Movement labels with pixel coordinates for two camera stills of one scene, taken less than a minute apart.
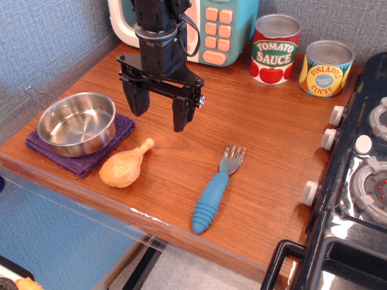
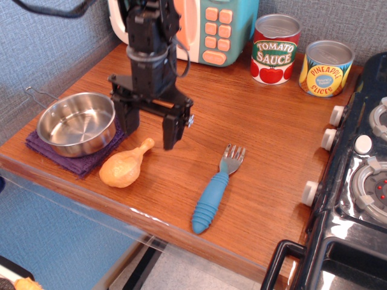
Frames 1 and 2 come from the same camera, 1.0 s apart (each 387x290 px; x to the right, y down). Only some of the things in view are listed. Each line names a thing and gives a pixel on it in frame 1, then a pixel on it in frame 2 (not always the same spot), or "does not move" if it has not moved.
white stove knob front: x=309 y=193 does not move
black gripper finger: x=183 y=109 -> x=173 y=127
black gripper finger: x=139 y=97 -> x=127 y=115
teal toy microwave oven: x=228 y=29 does not move
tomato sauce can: x=275 y=43 does not move
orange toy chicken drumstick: x=122 y=169 does not move
